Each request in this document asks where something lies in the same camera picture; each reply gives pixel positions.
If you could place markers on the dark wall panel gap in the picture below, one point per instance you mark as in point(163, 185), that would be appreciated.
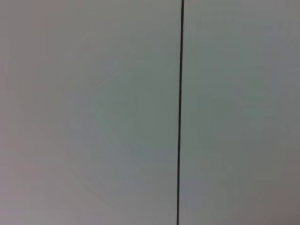
point(180, 93)

